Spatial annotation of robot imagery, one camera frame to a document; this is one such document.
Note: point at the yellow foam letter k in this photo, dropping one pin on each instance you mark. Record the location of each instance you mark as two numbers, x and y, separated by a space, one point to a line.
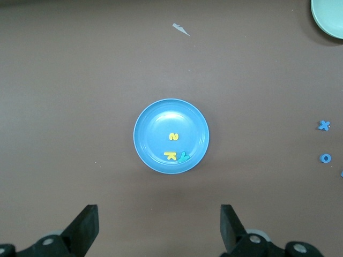
169 154

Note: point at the green round plate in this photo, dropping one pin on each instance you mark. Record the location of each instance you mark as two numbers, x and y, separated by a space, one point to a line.
329 18

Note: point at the blue foam letter x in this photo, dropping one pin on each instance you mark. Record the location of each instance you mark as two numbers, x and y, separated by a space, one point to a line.
324 125

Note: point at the white tape scrap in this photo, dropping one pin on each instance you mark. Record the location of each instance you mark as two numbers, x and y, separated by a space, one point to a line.
180 29

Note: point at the yellow foam letter s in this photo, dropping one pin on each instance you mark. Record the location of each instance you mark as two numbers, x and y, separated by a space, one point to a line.
174 136

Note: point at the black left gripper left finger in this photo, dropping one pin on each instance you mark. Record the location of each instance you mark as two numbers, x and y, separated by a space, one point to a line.
80 230

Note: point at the blue foam letter o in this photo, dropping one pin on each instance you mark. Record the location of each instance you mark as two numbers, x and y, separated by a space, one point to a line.
321 158

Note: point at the blue round plate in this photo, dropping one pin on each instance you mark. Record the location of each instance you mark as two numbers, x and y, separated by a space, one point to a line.
160 123

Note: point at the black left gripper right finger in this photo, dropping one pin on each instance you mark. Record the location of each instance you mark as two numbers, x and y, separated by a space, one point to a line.
235 235

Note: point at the teal foam letter y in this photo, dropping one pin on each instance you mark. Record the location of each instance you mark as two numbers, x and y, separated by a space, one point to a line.
183 158

